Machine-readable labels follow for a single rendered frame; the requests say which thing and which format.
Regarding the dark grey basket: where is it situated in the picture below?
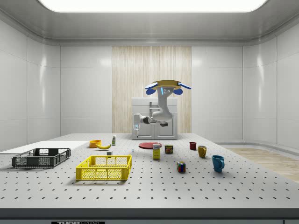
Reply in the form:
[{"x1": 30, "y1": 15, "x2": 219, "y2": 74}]
[{"x1": 11, "y1": 147, "x2": 72, "y2": 169}]

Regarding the white cabinet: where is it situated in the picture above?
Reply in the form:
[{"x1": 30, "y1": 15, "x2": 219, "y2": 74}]
[{"x1": 131, "y1": 97, "x2": 179, "y2": 140}]

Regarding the blue mug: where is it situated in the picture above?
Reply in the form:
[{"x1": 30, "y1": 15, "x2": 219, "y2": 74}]
[{"x1": 211, "y1": 155, "x2": 226, "y2": 173}]

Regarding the yellow and white box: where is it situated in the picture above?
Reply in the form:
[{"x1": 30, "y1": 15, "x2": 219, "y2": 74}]
[{"x1": 152, "y1": 143, "x2": 163, "y2": 161}]

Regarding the yellow basket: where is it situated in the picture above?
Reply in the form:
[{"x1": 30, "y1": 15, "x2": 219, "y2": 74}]
[{"x1": 75, "y1": 154, "x2": 133, "y2": 181}]

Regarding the red plate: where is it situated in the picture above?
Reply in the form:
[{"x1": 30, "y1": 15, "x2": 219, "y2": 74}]
[{"x1": 138, "y1": 141, "x2": 163, "y2": 150}]

